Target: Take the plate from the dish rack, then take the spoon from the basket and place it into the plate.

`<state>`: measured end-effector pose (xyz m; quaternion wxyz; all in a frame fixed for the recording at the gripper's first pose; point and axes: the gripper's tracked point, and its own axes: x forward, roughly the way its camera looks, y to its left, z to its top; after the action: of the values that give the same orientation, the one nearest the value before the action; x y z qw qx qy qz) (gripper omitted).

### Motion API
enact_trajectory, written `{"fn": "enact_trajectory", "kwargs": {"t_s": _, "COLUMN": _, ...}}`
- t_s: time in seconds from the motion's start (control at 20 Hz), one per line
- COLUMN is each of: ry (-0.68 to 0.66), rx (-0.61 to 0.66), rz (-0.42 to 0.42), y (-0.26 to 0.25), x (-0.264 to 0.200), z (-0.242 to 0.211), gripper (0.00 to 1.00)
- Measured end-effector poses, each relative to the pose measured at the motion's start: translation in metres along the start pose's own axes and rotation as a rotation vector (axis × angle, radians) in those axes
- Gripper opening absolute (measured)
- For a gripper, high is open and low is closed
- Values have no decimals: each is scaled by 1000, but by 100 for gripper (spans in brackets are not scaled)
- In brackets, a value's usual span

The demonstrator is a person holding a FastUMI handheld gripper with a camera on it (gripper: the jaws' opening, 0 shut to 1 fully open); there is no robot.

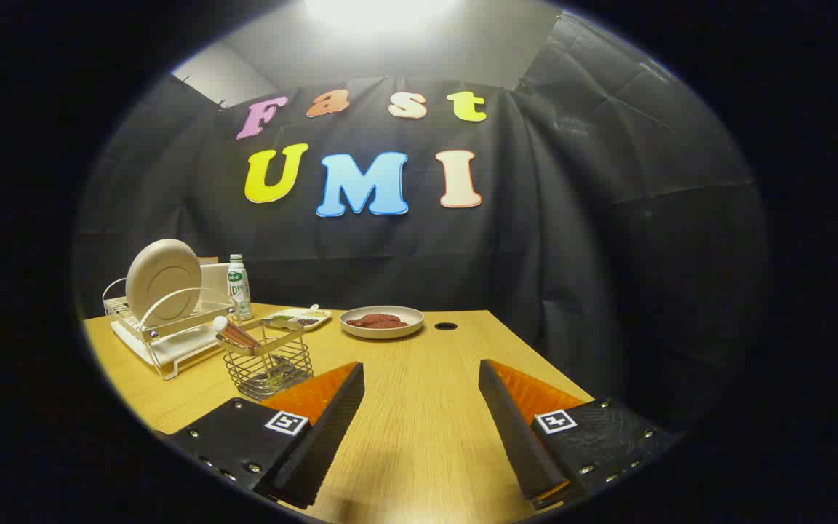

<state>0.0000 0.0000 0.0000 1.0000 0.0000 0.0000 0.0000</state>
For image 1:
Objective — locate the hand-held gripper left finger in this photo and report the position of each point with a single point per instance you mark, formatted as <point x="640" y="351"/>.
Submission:
<point x="332" y="426"/>

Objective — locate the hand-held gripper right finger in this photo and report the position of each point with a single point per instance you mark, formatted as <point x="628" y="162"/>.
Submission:
<point x="510" y="429"/>

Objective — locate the beige plate with patties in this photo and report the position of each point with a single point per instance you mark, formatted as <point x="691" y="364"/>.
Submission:
<point x="382" y="334"/>

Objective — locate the white divided bean dish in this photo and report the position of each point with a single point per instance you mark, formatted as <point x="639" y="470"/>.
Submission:
<point x="292" y="316"/>

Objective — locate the brown meat patty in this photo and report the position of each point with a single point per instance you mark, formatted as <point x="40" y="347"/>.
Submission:
<point x="393" y="322"/>
<point x="361" y="321"/>

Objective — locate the white plastic drink bottle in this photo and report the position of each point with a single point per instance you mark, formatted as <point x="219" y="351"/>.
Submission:
<point x="238" y="291"/>

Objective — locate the black backdrop cloth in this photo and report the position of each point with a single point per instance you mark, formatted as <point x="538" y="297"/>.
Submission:
<point x="535" y="255"/>

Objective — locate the white toaster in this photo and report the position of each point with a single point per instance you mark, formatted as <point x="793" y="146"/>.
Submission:
<point x="214" y="280"/>

